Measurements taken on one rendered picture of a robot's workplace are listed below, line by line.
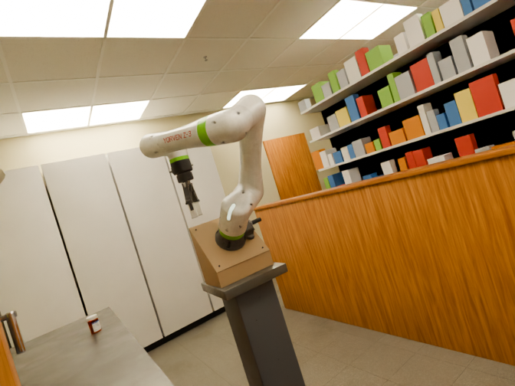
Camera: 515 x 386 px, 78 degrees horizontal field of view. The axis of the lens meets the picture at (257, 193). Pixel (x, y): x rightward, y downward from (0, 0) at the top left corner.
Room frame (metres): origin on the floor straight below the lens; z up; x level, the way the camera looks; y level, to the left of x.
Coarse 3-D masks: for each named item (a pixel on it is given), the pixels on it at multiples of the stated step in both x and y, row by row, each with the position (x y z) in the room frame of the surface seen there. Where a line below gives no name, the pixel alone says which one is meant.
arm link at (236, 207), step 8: (232, 192) 1.42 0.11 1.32; (240, 192) 1.41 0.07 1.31; (248, 192) 1.42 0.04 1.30; (224, 200) 1.37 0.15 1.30; (232, 200) 1.37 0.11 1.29; (240, 200) 1.37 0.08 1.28; (248, 200) 1.39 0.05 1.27; (256, 200) 1.45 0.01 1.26; (224, 208) 1.35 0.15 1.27; (232, 208) 1.34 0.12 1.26; (240, 208) 1.34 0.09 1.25; (248, 208) 1.37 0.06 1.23; (224, 216) 1.36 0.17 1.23; (232, 216) 1.34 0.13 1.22; (240, 216) 1.34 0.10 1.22; (248, 216) 1.40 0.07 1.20; (224, 224) 1.39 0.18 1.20; (232, 224) 1.37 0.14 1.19; (240, 224) 1.38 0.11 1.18; (224, 232) 1.42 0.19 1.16; (232, 232) 1.40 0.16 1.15; (240, 232) 1.42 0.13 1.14
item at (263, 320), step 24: (264, 288) 1.46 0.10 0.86; (240, 312) 1.40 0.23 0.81; (264, 312) 1.45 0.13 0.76; (240, 336) 1.48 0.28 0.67; (264, 336) 1.43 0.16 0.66; (288, 336) 1.48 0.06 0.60; (264, 360) 1.41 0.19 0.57; (288, 360) 1.47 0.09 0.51; (264, 384) 1.40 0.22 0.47; (288, 384) 1.45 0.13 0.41
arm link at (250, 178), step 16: (256, 96) 1.25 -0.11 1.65; (256, 112) 1.21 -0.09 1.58; (256, 128) 1.28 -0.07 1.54; (240, 144) 1.35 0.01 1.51; (256, 144) 1.33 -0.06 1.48; (240, 160) 1.41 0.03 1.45; (256, 160) 1.38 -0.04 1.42; (240, 176) 1.45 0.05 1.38; (256, 176) 1.43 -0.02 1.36; (256, 192) 1.46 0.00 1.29
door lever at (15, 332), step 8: (8, 312) 0.66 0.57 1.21; (16, 312) 0.67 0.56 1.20; (8, 320) 0.65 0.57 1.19; (16, 320) 0.66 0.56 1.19; (8, 328) 0.65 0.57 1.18; (16, 328) 0.66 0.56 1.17; (16, 336) 0.66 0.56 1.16; (16, 344) 0.65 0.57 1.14; (24, 344) 0.66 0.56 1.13; (16, 352) 0.65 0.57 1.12
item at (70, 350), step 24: (96, 312) 1.67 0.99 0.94; (48, 336) 1.48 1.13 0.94; (72, 336) 1.35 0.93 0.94; (96, 336) 1.25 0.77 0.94; (120, 336) 1.15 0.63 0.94; (24, 360) 1.23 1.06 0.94; (48, 360) 1.14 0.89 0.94; (72, 360) 1.06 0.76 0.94; (96, 360) 0.99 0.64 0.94; (120, 360) 0.93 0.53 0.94; (144, 360) 0.88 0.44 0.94; (24, 384) 0.98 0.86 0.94; (48, 384) 0.92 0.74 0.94; (72, 384) 0.87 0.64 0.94; (96, 384) 0.82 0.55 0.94; (120, 384) 0.78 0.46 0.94; (144, 384) 0.74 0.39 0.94; (168, 384) 0.71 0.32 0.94
